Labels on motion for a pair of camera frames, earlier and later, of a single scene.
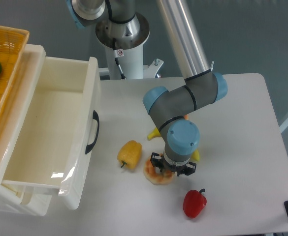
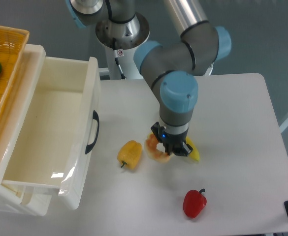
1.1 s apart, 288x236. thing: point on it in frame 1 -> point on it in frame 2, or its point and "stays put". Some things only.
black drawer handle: [89, 148] stays put
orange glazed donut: [166, 176] -> [151, 142]
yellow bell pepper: [130, 153] stays put
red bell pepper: [194, 202] stays put
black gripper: [159, 161] -> [175, 144]
